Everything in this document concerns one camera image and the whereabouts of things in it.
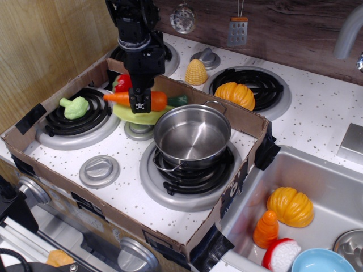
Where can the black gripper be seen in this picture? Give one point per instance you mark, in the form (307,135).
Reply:
(143,62)

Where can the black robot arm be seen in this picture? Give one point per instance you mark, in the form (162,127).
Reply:
(134,20)

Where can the light green plastic plate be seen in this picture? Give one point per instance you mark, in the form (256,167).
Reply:
(124,113)

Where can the small orange toy carrot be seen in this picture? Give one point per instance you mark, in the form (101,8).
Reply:
(266,230)

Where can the red toy strawberry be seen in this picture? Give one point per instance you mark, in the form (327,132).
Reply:
(122,83)

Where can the middle silver stove knob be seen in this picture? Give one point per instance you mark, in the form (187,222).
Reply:
(138,132)

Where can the silver stove knob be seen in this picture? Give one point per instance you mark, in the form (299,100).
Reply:
(208,58)
(138,132)
(99,171)

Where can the front left black burner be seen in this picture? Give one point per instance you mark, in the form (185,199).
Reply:
(58,133)

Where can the black burner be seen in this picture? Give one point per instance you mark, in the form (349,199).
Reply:
(187,190)
(58,133)
(172,58)
(272,94)

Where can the back left black burner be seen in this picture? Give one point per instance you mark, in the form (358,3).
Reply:
(172,58)

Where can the yellow toy corn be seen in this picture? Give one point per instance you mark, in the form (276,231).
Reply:
(196,73)

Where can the stainless steel pot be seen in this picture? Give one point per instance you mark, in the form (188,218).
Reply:
(193,136)

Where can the green toy broccoli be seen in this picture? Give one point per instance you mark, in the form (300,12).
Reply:
(74,109)

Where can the back silver stove knob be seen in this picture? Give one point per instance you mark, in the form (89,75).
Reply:
(208,58)

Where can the front silver stove knob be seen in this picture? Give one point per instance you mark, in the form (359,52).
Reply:
(99,171)

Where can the hanging round metal strainer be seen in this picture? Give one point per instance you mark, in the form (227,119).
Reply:
(183,18)

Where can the orange toy pumpkin on stove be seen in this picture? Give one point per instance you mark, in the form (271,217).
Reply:
(237,93)

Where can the front right black burner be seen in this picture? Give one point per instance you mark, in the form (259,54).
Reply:
(187,190)

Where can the hanging metal spatula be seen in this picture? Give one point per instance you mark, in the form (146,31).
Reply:
(238,26)

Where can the back right black burner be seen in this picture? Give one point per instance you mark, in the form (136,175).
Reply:
(272,94)

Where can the left silver oven dial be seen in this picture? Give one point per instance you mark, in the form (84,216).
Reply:
(35,194)

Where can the silver oven dial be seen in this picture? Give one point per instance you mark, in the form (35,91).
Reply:
(135,257)
(35,194)

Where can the right silver oven dial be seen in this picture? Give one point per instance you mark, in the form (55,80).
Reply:
(135,257)

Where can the brown cardboard fence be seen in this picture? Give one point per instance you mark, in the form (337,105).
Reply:
(181,234)

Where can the orange sponge piece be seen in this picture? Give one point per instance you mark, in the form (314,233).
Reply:
(57,258)

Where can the orange toy pumpkin in sink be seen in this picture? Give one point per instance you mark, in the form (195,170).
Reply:
(293,208)

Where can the red white toy mushroom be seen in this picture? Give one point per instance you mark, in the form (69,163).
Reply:
(281,254)

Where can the silver sink basin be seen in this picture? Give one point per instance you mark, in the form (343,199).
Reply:
(336,193)

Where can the grey faucet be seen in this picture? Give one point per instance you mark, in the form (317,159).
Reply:
(348,34)

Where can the light blue bowl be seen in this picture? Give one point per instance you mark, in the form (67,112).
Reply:
(321,260)

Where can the steel bowl in sink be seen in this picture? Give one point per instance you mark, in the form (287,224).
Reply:
(349,246)

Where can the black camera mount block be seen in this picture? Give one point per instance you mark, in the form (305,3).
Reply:
(13,205)

